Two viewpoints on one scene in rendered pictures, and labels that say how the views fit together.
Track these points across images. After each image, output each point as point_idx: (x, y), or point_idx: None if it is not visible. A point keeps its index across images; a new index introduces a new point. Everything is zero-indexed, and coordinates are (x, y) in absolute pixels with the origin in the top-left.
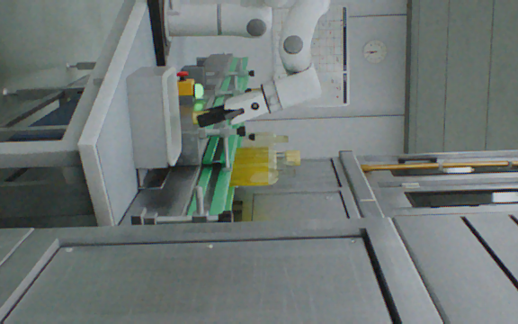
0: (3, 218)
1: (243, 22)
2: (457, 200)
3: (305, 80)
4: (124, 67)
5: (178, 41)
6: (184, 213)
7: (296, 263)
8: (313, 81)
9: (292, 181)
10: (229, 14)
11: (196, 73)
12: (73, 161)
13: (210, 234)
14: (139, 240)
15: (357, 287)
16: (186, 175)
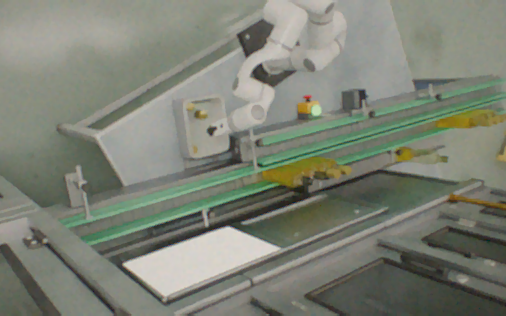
0: None
1: (301, 60)
2: (476, 247)
3: (243, 110)
4: (170, 94)
5: (341, 70)
6: (169, 188)
7: None
8: (246, 111)
9: (389, 194)
10: (294, 55)
11: (350, 95)
12: None
13: None
14: None
15: None
16: (220, 167)
